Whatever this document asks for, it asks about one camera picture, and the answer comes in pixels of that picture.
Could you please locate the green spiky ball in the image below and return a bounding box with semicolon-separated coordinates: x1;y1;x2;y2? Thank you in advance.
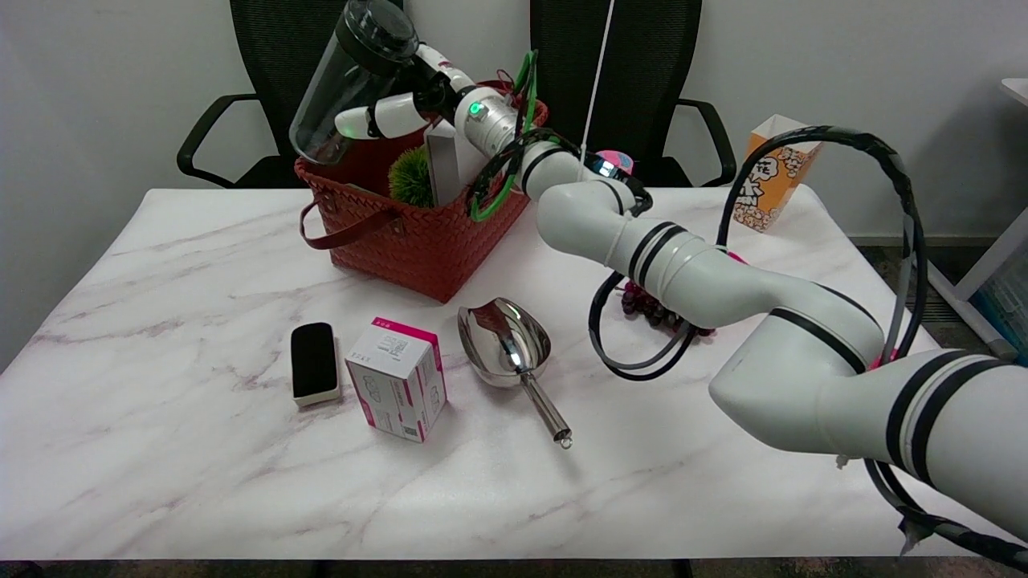
389;146;435;208

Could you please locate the white side table frame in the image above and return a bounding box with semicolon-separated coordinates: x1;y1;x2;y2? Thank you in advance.
906;77;1028;360

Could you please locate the translucent blue storage bin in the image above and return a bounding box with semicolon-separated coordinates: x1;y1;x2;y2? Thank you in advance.
973;255;1028;356

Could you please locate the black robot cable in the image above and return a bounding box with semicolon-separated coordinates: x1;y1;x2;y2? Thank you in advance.
466;125;1028;572

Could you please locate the pink white carton box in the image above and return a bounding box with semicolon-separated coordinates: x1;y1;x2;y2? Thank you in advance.
345;317;447;444

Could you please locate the black whiteboard eraser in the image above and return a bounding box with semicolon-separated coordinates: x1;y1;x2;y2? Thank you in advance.
290;322;341;407

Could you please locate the green robot cable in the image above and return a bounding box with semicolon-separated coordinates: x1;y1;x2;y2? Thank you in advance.
469;49;540;224

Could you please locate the white grey cardboard box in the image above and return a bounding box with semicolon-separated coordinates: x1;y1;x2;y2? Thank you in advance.
424;119;487;209

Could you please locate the orange white popcorn box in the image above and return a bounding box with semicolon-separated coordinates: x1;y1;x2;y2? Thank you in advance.
732;114;826;234

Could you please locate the silver metal scoop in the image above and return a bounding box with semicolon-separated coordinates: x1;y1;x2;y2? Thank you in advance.
457;297;573;450

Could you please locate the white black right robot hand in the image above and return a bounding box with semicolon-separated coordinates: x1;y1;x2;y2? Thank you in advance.
335;44;475;140

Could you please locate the clear bottle with black lid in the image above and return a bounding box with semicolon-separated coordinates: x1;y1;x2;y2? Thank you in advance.
288;0;420;166

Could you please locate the red woven basket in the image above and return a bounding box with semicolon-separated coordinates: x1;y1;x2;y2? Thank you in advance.
294;78;550;304

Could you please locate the white zip tie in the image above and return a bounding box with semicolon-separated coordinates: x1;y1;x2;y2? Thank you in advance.
579;0;616;158

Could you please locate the purple grape bunch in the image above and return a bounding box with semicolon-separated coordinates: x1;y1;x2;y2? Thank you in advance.
619;280;717;339

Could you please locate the black mesh office chair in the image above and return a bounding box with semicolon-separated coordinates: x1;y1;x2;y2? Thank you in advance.
177;0;405;189
529;0;738;188

